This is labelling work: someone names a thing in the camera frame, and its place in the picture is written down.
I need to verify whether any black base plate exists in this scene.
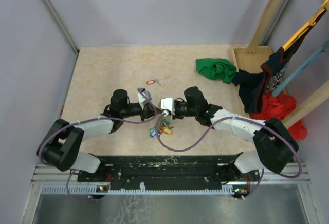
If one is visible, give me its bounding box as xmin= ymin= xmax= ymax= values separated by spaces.
xmin=78 ymin=155 xmax=260 ymax=191

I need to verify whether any key with red tag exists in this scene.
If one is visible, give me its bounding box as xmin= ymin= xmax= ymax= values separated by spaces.
xmin=146 ymin=79 xmax=161 ymax=86

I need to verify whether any aluminium rail frame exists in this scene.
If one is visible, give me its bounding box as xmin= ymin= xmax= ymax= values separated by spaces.
xmin=19 ymin=134 xmax=319 ymax=224

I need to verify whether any green cloth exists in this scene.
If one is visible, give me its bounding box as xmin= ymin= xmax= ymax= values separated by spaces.
xmin=196 ymin=58 xmax=237 ymax=84

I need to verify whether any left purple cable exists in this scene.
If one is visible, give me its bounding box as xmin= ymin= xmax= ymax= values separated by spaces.
xmin=38 ymin=88 xmax=158 ymax=203

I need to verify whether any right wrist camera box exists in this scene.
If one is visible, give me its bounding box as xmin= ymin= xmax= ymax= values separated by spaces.
xmin=160 ymin=98 xmax=175 ymax=115

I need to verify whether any yellow hanger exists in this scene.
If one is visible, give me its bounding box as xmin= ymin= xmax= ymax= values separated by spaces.
xmin=282 ymin=0 xmax=328 ymax=51

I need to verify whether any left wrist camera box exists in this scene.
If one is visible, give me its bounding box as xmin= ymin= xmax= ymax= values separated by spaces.
xmin=137 ymin=88 xmax=152 ymax=109

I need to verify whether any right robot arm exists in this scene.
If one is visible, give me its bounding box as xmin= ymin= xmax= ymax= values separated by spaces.
xmin=169 ymin=86 xmax=299 ymax=181

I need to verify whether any dark navy shirt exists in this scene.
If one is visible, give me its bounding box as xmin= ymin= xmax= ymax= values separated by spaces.
xmin=232 ymin=30 xmax=309 ymax=114

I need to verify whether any purple cable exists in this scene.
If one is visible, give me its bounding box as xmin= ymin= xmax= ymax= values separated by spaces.
xmin=155 ymin=110 xmax=303 ymax=200
xmin=38 ymin=88 xmax=158 ymax=203

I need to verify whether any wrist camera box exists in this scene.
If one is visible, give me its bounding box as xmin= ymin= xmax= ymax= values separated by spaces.
xmin=160 ymin=98 xmax=175 ymax=115
xmin=137 ymin=88 xmax=152 ymax=109

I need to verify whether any grey corner wall post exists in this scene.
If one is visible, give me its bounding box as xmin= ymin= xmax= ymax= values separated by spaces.
xmin=28 ymin=0 xmax=79 ymax=54

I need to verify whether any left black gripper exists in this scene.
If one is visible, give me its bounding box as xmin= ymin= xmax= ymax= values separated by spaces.
xmin=121 ymin=102 xmax=161 ymax=121

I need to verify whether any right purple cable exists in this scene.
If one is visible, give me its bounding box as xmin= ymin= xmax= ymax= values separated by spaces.
xmin=155 ymin=110 xmax=303 ymax=200

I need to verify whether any large keyring with tagged keys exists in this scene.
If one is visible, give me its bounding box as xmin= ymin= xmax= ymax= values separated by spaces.
xmin=149 ymin=116 xmax=174 ymax=138

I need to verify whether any light blue hanger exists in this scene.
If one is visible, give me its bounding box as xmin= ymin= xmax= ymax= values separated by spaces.
xmin=272 ymin=40 xmax=328 ymax=97

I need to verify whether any wooden rack frame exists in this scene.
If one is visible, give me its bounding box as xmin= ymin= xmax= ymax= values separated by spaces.
xmin=231 ymin=0 xmax=328 ymax=115

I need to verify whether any red cloth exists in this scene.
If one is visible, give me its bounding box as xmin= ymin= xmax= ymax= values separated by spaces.
xmin=250 ymin=92 xmax=307 ymax=140

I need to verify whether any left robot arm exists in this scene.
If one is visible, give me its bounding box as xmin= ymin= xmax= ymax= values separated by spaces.
xmin=36 ymin=88 xmax=160 ymax=181

